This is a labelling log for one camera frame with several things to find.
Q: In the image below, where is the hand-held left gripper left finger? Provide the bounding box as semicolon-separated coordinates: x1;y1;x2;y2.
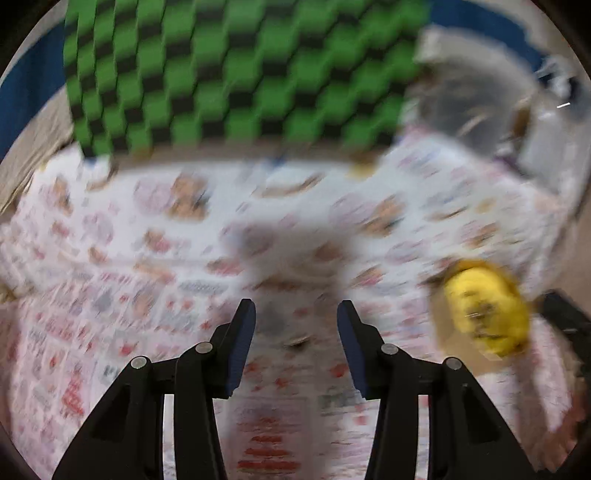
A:
51;298;257;480

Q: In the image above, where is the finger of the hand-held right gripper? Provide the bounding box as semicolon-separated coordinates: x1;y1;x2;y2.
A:
538;290;591;343

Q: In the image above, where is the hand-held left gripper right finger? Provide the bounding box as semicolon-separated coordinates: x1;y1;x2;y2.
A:
337;299;539;480

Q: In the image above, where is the yellow cloth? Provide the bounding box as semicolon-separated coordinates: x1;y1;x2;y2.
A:
444;270;531;357

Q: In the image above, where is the gold hexagonal box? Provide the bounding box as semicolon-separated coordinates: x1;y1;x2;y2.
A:
428;258;537;376

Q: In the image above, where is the bear printed cloth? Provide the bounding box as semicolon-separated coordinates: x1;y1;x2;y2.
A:
0;124;583;480

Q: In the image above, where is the clear spray bottle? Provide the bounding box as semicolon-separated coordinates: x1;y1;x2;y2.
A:
519;58;588;197

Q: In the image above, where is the clear plastic cup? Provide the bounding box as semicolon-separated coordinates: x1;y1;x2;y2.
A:
406;27;537;155

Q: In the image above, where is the green checkered tissue box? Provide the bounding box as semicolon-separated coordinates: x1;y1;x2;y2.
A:
64;0;431;163

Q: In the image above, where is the striped printed towel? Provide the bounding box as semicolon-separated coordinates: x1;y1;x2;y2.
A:
0;0;543;204

